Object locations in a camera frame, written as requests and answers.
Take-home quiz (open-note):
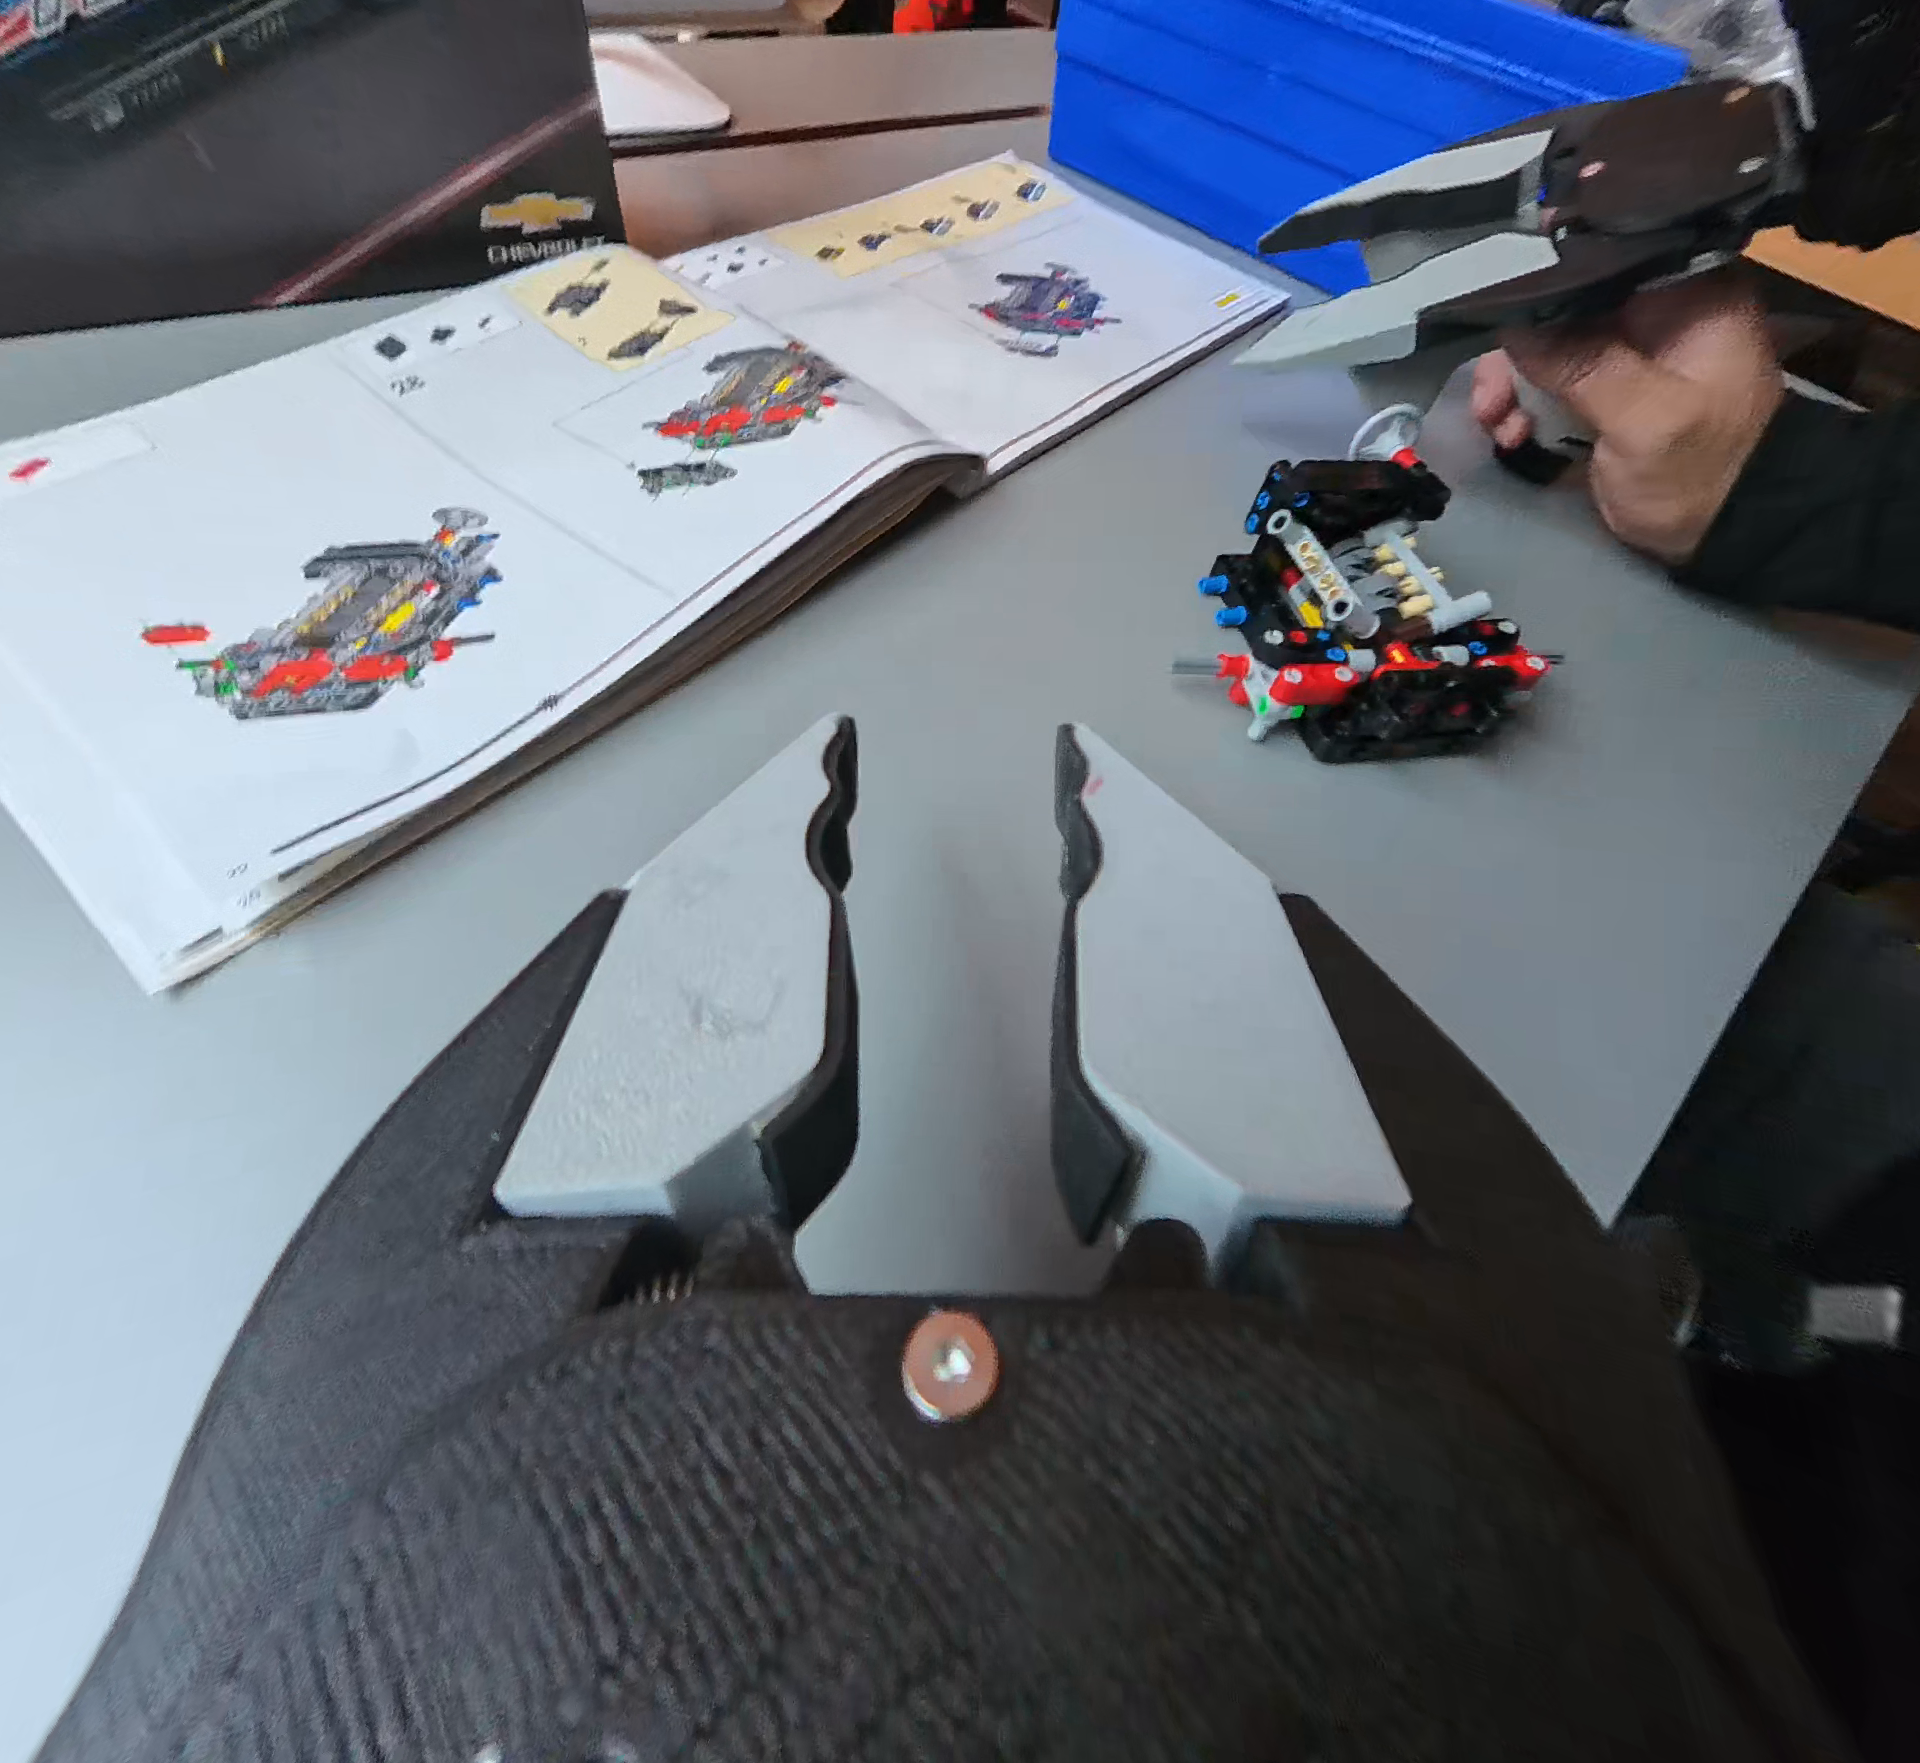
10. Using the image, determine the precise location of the person's right hand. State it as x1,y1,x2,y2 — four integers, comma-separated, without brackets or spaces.
1468,286,1791,566

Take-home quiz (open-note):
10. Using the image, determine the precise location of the open lego instruction booklet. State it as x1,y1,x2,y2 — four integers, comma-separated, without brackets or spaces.
0,149,1292,998

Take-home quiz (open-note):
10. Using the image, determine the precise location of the blue plastic bin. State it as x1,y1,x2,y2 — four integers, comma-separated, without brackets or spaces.
1047,0,1697,294

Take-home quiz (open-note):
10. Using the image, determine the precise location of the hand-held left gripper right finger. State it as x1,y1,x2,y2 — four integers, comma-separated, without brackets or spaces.
1049,722,1412,1264

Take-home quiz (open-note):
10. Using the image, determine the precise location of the lego set box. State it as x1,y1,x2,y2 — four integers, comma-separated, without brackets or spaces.
0,0,629,339

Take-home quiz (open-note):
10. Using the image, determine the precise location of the partly built lego car model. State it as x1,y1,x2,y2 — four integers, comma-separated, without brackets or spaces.
1174,406,1565,762

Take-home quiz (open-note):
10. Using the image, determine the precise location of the person's right forearm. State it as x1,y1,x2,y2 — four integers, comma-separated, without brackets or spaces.
1671,389,1920,628

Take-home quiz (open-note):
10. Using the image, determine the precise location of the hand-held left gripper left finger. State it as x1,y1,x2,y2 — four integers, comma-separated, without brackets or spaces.
494,716,861,1231

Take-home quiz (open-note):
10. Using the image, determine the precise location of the white monitor stand base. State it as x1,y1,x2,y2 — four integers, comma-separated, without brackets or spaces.
589,28,734,141

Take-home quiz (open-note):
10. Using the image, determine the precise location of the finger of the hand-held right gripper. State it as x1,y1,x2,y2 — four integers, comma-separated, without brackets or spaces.
1258,129,1557,258
1234,236,1599,374

